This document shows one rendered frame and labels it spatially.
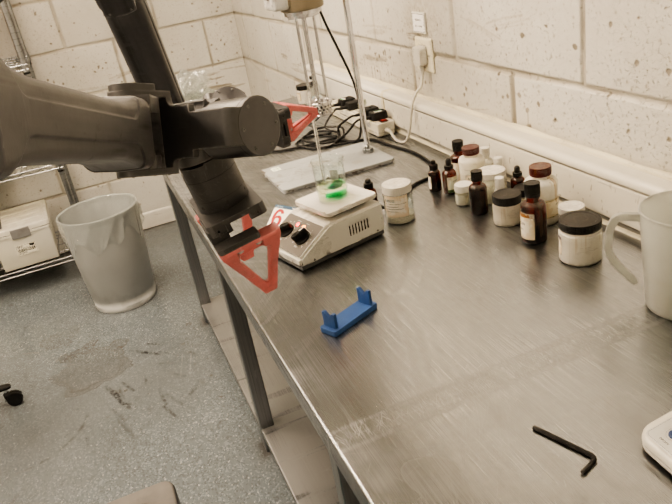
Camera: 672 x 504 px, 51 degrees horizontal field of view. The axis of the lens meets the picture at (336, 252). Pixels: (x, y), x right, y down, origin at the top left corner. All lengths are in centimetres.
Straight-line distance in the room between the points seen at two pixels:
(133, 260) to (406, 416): 218
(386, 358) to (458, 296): 19
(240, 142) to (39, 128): 28
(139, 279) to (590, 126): 209
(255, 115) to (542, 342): 54
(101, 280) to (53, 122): 257
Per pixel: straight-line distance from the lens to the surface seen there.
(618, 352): 100
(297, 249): 129
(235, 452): 210
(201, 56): 374
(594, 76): 134
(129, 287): 299
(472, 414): 89
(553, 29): 141
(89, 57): 368
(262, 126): 67
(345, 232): 130
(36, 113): 40
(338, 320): 109
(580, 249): 118
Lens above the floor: 132
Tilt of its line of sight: 25 degrees down
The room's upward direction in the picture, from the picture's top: 10 degrees counter-clockwise
